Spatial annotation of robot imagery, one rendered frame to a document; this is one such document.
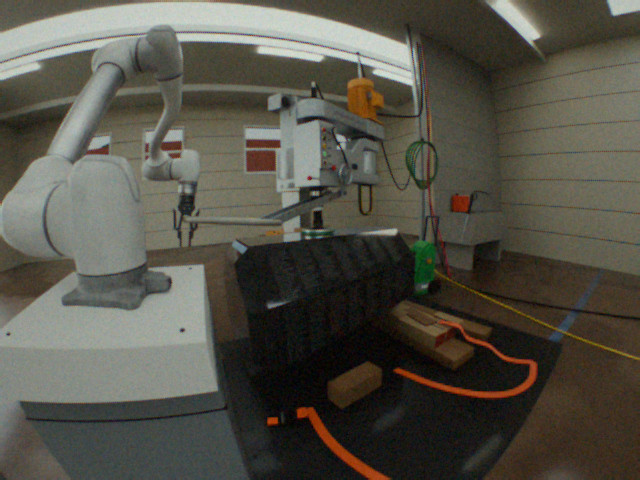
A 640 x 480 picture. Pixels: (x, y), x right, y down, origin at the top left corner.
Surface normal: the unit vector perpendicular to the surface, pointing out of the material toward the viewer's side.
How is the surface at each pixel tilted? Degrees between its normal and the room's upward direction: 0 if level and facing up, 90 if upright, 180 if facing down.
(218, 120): 90
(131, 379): 90
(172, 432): 90
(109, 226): 92
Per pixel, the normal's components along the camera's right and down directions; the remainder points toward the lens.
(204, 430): 0.41, 0.12
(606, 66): -0.91, 0.09
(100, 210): 0.62, 0.11
